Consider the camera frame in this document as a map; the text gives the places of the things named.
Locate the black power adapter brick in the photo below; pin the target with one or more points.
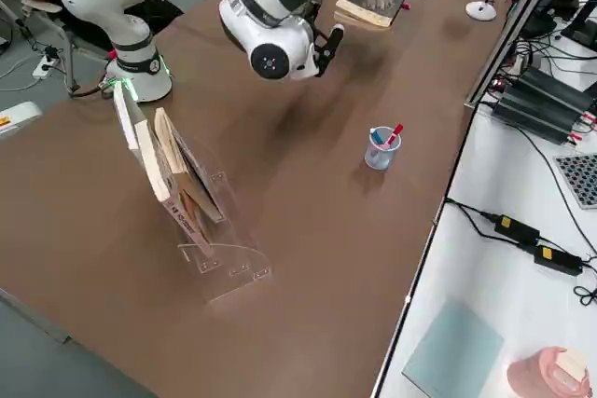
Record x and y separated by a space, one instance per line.
557 260
517 229

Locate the white floor power strip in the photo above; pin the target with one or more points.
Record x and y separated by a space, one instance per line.
46 67

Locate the dark book with hands cover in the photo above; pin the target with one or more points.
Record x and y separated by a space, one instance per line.
368 4

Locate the blue white pen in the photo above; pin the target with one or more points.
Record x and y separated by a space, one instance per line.
378 134

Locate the pink round container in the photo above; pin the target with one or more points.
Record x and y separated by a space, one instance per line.
541 370

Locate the pale teal sheet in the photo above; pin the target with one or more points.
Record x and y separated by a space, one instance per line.
452 347

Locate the aluminium frame post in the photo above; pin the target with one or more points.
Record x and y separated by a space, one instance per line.
508 30

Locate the white chair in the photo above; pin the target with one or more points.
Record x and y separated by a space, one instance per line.
39 5

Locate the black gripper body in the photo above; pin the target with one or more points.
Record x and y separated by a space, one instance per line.
316 48

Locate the grey dotted calibration board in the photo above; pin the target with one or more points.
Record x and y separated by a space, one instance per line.
580 179

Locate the illustrated cover paperback book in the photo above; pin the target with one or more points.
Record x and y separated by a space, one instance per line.
182 155

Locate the red white cover book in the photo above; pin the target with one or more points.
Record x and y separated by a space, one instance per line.
156 169

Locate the red marker pen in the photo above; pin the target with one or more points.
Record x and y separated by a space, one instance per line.
396 133

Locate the black finned power supply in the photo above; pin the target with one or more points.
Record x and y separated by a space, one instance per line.
536 113
559 86

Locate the clear acrylic three-tier rack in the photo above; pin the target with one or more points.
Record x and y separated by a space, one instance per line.
233 253

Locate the white box with label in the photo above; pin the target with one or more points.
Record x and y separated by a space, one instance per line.
18 118

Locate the large white cover book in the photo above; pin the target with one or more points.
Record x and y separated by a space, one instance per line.
123 118

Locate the translucent blue pen cup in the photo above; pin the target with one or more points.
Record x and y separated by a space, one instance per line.
380 158

